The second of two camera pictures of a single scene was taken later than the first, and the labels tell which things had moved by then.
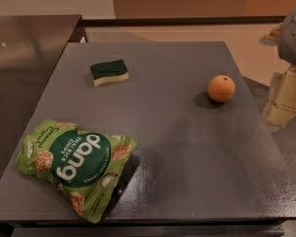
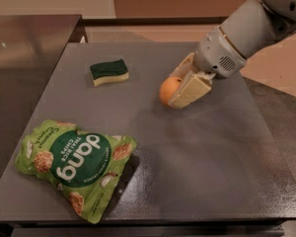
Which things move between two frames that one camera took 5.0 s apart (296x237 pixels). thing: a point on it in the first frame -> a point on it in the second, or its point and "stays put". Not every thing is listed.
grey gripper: x=294 y=39 -> x=216 y=57
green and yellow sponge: x=106 y=72 stays put
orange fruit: x=221 y=88 -> x=169 y=87
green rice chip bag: x=86 y=165 stays put
